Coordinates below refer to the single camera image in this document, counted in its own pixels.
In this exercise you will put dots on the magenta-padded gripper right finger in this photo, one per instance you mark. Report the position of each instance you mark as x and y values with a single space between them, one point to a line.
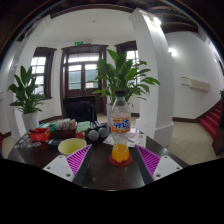
154 162

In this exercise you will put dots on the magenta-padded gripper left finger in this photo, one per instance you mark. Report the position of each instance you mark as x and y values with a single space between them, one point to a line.
68 163

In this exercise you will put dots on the yellow plastic cup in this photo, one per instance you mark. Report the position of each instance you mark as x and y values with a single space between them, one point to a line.
71 145

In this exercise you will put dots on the brown box of packets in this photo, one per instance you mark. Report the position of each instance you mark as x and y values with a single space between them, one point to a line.
65 128

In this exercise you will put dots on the green paper booklet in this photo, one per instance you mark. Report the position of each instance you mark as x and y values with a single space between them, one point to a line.
83 126

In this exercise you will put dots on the flat round red coaster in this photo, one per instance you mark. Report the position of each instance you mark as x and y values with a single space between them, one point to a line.
114 161

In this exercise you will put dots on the red plastic basket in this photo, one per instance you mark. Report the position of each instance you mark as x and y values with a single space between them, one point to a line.
40 134

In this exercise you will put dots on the group of round badges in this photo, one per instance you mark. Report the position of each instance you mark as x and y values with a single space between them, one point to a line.
27 141

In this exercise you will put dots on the orange soda plastic bottle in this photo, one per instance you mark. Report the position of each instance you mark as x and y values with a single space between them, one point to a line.
120 128

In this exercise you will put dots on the black office chair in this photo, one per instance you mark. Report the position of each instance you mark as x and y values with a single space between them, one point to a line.
79 108

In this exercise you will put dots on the red carpeted staircase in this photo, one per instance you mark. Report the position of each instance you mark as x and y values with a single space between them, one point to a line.
211 120

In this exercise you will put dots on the potted plant in white pot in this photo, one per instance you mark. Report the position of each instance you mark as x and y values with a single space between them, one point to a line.
26 96

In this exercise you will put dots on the dark wooden double door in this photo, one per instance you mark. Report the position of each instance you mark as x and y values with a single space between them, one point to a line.
84 74

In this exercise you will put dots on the large potted green plant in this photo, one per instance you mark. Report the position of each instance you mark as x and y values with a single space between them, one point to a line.
122 76

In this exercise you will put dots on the dark-framed window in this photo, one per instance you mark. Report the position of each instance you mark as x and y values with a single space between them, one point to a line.
130 55
41 72

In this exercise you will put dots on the green exit sign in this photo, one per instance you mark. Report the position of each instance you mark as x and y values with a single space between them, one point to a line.
78 43

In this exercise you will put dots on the white wall radiator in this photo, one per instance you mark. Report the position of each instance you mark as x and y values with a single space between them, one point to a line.
196 83

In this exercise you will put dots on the round wall lamp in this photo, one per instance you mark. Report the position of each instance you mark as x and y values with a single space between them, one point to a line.
172 51

